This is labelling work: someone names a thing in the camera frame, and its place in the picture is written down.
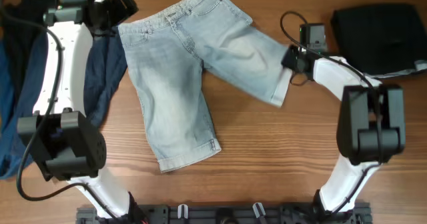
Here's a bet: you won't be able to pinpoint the light blue denim shorts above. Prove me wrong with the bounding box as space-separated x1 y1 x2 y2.
118 0 292 172

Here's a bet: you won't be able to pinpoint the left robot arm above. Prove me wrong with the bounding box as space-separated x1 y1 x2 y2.
17 0 147 223

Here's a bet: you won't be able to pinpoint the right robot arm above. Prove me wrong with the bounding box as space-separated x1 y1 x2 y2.
286 38 406 223

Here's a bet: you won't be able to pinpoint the navy blue garment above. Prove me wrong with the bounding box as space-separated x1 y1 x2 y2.
15 27 127 127

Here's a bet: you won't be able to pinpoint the black garment in pile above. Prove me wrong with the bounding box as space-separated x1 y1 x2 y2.
2 0 55 99

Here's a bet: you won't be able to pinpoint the folded black garment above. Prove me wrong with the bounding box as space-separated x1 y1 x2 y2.
331 3 426 78

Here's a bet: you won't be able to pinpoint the teal blue garment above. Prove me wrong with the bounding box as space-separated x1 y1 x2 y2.
1 43 40 180

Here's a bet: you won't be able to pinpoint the right black cable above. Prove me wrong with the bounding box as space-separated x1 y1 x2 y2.
279 10 384 215

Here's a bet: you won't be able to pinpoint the black cable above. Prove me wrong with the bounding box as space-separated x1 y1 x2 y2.
0 0 117 222
279 10 384 215

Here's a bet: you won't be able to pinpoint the left black cable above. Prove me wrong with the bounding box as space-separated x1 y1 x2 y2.
0 0 117 222

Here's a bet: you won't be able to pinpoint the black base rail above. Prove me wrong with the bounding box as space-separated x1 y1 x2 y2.
75 202 372 224

